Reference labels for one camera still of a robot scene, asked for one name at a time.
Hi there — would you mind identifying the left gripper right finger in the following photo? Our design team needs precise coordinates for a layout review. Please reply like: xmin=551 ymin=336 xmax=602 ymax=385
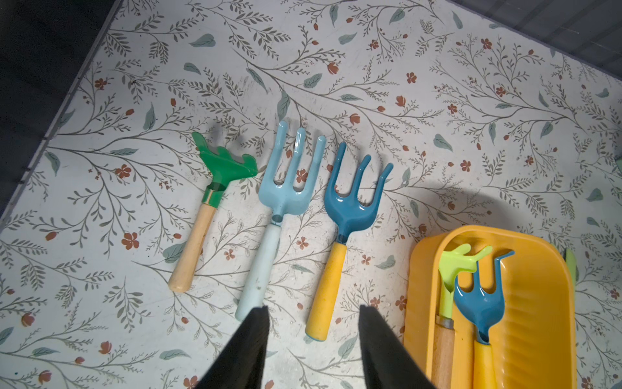
xmin=358 ymin=305 xmax=434 ymax=389

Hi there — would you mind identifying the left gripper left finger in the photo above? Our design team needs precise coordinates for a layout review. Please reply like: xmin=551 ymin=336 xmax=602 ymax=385
xmin=195 ymin=306 xmax=270 ymax=388

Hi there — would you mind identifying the lime green rake wooden handle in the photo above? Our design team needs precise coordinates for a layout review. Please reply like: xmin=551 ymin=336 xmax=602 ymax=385
xmin=432 ymin=243 xmax=492 ymax=388

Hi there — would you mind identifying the yellow plastic storage box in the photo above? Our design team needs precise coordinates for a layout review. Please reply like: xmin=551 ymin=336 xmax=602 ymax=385
xmin=403 ymin=225 xmax=578 ymax=388

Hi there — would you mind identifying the blue fork yellow handle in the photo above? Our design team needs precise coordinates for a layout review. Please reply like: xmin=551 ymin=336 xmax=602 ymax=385
xmin=305 ymin=142 xmax=393 ymax=341
xmin=455 ymin=251 xmax=515 ymax=389

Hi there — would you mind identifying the light blue hand fork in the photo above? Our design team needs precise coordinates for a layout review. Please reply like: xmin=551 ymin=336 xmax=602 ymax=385
xmin=235 ymin=121 xmax=327 ymax=322

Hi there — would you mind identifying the dark green rake wooden handle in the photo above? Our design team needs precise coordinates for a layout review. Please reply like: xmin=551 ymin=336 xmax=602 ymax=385
xmin=168 ymin=132 xmax=259 ymax=293

